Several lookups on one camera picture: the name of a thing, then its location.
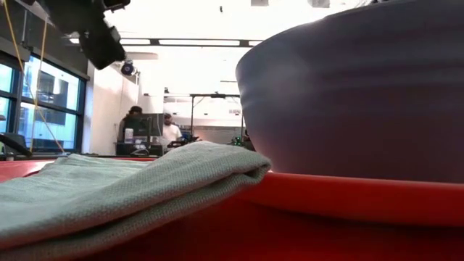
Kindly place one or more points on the teal cloth napkin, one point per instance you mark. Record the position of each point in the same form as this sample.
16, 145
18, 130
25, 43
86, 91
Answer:
108, 192

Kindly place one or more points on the blue plastic bowl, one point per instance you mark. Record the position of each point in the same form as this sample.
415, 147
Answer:
344, 90

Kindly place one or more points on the red plastic tray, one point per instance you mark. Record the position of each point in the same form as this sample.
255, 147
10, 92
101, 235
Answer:
290, 243

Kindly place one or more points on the coral plastic plate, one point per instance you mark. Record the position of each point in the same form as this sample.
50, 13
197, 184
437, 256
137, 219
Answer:
362, 199

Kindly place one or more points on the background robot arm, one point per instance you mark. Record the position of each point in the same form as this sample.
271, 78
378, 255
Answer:
237, 141
185, 139

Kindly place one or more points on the black round ceiling spotlight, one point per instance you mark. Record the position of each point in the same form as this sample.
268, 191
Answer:
127, 68

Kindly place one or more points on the large dark-framed window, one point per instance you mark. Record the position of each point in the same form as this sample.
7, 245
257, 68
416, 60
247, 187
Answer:
54, 87

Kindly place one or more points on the person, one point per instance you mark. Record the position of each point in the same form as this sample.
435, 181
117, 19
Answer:
132, 112
171, 132

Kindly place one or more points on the black computer monitor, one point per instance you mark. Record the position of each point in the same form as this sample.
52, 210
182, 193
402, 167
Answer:
145, 125

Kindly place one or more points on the white plastic container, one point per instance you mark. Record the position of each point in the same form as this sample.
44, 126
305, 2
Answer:
128, 136

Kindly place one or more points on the black slanted bar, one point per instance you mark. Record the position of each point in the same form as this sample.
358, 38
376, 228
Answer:
18, 145

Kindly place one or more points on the black background desk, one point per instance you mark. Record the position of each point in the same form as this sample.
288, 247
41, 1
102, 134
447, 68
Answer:
156, 149

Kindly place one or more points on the grey ceiling box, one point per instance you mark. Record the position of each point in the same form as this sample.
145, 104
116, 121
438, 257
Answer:
318, 3
259, 3

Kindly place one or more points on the black aluminium table frame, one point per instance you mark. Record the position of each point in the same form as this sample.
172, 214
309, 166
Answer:
40, 157

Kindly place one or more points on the black background gantry frame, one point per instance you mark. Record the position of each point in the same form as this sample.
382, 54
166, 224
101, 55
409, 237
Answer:
214, 95

